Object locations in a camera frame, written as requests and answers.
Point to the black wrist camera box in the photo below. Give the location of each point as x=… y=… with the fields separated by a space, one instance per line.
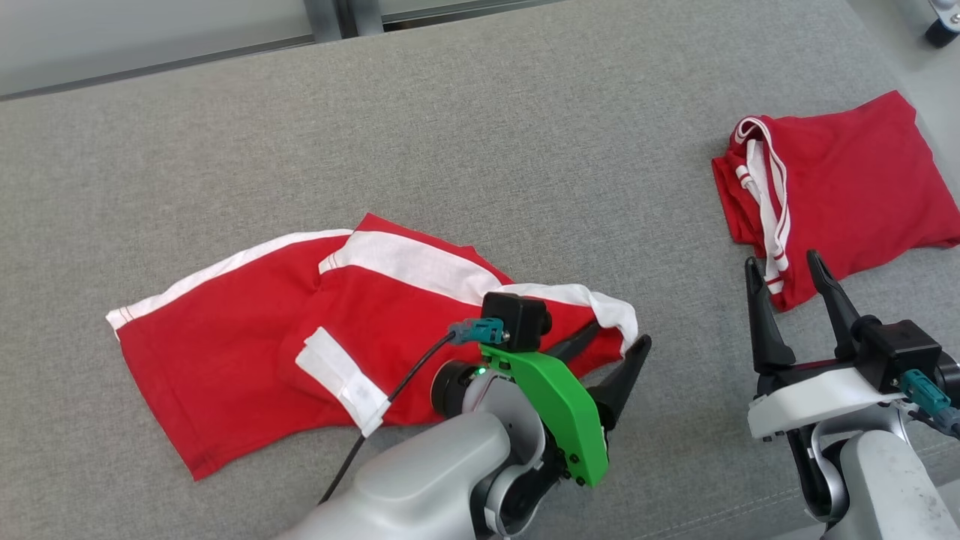
x=517 y=319
x=900 y=349

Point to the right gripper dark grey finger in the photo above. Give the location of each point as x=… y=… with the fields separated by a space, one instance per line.
x=836 y=307
x=765 y=337

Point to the red shorts with white stripes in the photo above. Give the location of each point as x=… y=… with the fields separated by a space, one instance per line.
x=225 y=352

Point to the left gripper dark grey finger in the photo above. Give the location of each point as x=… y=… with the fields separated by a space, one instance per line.
x=574 y=346
x=622 y=382

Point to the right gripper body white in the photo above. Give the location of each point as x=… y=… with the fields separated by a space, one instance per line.
x=810 y=401

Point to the red number 23 jersey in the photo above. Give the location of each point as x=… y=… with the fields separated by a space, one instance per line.
x=847 y=180

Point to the left gripper body bright green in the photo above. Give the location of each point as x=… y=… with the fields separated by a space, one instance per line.
x=562 y=412

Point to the grey window frame post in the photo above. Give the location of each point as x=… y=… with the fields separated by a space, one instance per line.
x=366 y=16
x=324 y=19

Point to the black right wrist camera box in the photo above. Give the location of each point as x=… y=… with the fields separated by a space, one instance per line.
x=900 y=349

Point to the black caster wheel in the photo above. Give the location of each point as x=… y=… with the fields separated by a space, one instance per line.
x=943 y=26

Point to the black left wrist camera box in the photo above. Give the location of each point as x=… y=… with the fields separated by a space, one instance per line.
x=517 y=319

